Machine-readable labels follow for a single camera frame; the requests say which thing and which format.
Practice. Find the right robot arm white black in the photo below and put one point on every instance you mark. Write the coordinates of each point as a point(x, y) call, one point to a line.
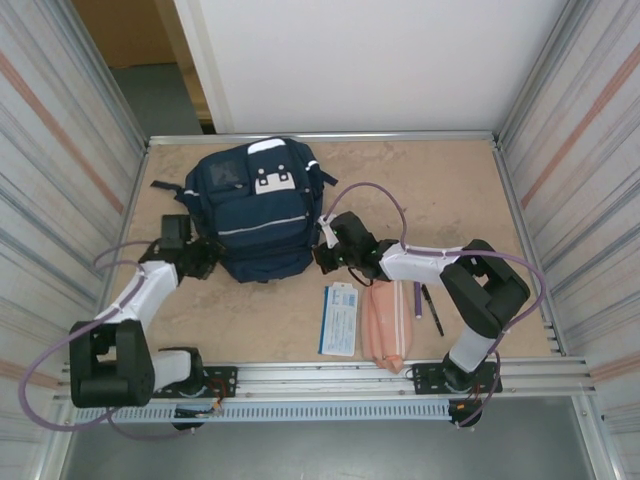
point(415, 262)

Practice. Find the black round base clamp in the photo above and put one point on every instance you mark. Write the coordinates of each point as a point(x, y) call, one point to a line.
point(467, 419)
point(187, 427)

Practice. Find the brown wooden door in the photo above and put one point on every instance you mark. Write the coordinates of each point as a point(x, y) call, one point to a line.
point(125, 30)

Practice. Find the thin aluminium table edge rail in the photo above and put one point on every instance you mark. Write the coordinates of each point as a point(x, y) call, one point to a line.
point(400, 136)

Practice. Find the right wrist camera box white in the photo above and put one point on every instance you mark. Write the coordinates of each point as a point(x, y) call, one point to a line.
point(327, 232)

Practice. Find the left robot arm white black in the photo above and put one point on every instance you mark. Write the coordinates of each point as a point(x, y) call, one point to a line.
point(145, 295)

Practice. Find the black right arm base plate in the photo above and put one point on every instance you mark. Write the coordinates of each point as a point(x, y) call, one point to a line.
point(427, 377)

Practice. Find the pink pencil case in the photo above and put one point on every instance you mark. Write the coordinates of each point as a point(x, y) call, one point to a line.
point(387, 325)

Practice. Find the navy blue backpack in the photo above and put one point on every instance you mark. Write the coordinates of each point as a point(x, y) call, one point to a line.
point(260, 225)

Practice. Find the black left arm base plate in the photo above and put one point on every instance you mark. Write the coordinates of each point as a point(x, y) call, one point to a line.
point(225, 380)

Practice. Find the wide aluminium mounting rail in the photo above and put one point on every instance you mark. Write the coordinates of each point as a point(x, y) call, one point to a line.
point(325, 375)

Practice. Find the white blue card packet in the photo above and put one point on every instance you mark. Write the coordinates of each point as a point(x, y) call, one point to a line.
point(340, 320)

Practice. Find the black marker pen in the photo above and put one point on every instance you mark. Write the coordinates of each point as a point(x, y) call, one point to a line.
point(433, 312)

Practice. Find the purple highlighter pen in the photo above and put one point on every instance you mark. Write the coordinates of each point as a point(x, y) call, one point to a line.
point(417, 302)

